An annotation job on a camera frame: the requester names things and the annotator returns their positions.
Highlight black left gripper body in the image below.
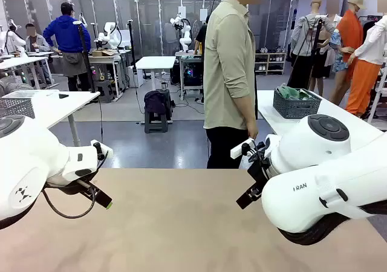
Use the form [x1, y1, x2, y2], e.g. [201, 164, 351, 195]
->
[44, 179, 101, 196]

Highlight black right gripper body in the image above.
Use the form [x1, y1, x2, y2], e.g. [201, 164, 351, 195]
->
[247, 155, 273, 192]

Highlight grey perforated plastic basket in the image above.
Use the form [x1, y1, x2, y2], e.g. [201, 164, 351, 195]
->
[0, 97, 36, 119]
[273, 86, 322, 120]

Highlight green towel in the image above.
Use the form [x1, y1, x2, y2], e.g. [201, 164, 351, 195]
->
[276, 84, 317, 101]

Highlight person's right forearm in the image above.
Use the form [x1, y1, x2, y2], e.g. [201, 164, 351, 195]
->
[234, 94, 258, 128]

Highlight grey step stool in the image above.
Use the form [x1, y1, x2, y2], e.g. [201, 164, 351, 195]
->
[143, 102, 169, 134]

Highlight small black step stool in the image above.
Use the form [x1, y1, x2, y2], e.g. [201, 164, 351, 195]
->
[95, 80, 114, 103]

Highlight white shoe rack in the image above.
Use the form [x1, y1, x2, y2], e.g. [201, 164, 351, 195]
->
[255, 51, 287, 76]

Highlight black backpack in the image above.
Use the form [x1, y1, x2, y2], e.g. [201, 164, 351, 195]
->
[143, 89, 174, 115]

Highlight person in beige shirt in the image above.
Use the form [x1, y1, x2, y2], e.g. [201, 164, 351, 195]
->
[203, 0, 270, 169]

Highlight workbench with lit computer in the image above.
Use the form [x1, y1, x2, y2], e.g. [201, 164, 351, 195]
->
[175, 51, 204, 100]

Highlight grey workbench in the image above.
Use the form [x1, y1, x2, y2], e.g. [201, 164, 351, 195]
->
[87, 50, 131, 99]

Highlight figure in floral clothes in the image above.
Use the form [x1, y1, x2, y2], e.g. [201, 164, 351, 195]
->
[325, 0, 357, 103]

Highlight open cardboard box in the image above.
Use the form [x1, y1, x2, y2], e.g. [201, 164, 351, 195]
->
[91, 48, 117, 57]

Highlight white desk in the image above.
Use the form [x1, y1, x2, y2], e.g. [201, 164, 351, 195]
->
[0, 56, 54, 88]

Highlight mannequin in grey shirt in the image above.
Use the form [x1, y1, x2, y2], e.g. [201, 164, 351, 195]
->
[287, 0, 337, 97]

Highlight person in black clothes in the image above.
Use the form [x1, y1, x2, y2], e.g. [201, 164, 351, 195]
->
[193, 15, 210, 55]

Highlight white height-adjustable table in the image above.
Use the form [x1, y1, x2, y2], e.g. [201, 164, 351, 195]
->
[135, 56, 177, 125]

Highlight seated person in grey jacket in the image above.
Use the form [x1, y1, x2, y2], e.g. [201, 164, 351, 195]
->
[24, 23, 52, 85]

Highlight thin black stand pole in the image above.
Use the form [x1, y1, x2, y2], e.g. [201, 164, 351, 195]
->
[126, 19, 137, 72]

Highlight person in blue hoodie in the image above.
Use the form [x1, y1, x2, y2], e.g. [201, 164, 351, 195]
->
[42, 1, 91, 92]

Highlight mannequin in orange jacket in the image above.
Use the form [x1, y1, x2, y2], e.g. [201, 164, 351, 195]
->
[336, 0, 367, 64]

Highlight mannequin in white shirt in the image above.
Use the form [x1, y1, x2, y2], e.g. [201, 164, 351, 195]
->
[345, 10, 387, 117]

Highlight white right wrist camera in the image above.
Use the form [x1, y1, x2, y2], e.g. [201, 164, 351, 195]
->
[230, 138, 267, 164]

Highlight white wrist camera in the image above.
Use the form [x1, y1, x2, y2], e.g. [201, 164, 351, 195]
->
[230, 138, 267, 164]
[90, 139, 114, 161]

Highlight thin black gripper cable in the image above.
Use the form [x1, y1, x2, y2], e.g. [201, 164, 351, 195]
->
[41, 189, 98, 219]

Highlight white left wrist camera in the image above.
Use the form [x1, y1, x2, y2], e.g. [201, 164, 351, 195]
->
[90, 139, 114, 161]

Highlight black left arm cable sleeve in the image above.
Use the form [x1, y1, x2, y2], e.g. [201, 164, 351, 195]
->
[0, 204, 36, 230]

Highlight black arm cable sleeve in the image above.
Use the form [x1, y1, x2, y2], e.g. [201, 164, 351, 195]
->
[0, 204, 36, 230]
[276, 199, 387, 246]

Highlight black right arm cable sleeve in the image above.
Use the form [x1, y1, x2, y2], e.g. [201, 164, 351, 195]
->
[276, 199, 387, 246]

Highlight black tripod pole with camera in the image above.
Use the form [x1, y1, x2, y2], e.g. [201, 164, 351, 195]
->
[72, 20, 97, 93]

